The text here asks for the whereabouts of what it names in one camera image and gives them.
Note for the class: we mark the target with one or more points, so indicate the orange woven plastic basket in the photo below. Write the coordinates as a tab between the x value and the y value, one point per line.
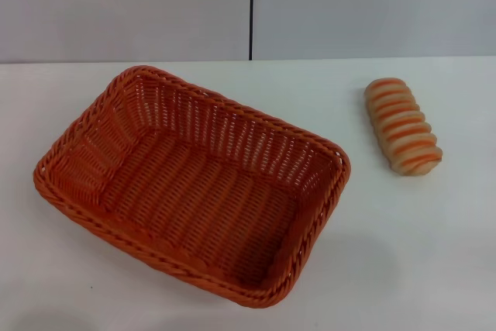
186	199

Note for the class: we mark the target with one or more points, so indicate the orange striped bread roll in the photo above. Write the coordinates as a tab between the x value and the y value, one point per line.
403	125

